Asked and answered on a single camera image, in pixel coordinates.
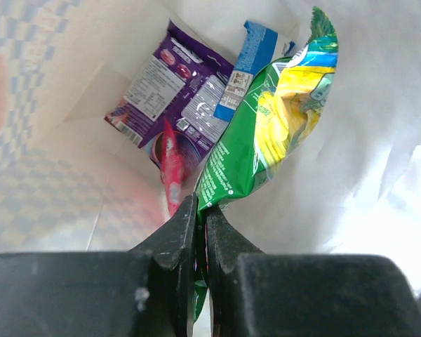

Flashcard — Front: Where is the small pink snack packet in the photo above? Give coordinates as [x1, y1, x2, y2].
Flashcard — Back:
[161, 118, 191, 217]

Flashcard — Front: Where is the blue snack box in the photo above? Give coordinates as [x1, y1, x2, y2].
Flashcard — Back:
[213, 20, 279, 122]

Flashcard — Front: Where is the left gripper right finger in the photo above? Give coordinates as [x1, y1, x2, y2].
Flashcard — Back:
[206, 207, 421, 336]

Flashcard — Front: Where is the green snack packet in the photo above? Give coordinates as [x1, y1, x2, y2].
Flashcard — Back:
[194, 6, 338, 318]

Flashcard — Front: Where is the purple snack packet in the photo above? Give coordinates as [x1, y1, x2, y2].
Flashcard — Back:
[105, 22, 234, 175]

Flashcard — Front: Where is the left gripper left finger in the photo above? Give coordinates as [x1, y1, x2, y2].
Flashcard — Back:
[0, 195, 197, 336]

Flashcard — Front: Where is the blue checkered paper bag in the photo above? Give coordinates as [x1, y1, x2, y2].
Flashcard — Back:
[0, 1, 421, 293]

